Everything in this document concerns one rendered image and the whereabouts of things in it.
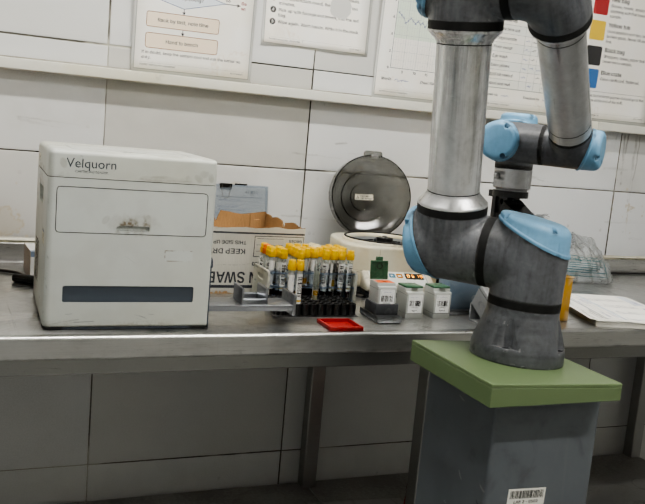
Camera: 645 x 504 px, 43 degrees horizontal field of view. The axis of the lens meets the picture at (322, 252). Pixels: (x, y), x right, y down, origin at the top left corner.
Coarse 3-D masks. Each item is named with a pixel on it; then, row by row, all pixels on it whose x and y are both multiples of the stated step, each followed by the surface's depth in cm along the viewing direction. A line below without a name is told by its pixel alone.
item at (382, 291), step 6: (372, 282) 166; (378, 282) 163; (384, 282) 164; (390, 282) 165; (372, 288) 166; (378, 288) 163; (384, 288) 163; (390, 288) 163; (396, 288) 164; (372, 294) 165; (378, 294) 163; (384, 294) 163; (390, 294) 164; (372, 300) 165; (378, 300) 163; (384, 300) 163; (390, 300) 164
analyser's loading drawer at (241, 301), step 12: (240, 288) 150; (264, 288) 152; (216, 300) 151; (228, 300) 152; (240, 300) 150; (252, 300) 150; (264, 300) 151; (276, 300) 156; (288, 300) 155; (288, 312) 155
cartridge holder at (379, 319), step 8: (368, 304) 166; (376, 304) 162; (384, 304) 163; (392, 304) 164; (360, 312) 169; (368, 312) 165; (376, 312) 163; (384, 312) 163; (392, 312) 164; (376, 320) 162; (384, 320) 162; (392, 320) 162; (400, 320) 163
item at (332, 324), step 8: (320, 320) 156; (328, 320) 158; (336, 320) 159; (344, 320) 160; (352, 320) 159; (328, 328) 153; (336, 328) 152; (344, 328) 153; (352, 328) 154; (360, 328) 154
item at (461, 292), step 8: (440, 280) 179; (448, 280) 176; (456, 288) 176; (464, 288) 177; (472, 288) 178; (456, 296) 177; (464, 296) 178; (472, 296) 179; (456, 304) 177; (464, 304) 178; (456, 312) 176; (464, 312) 177
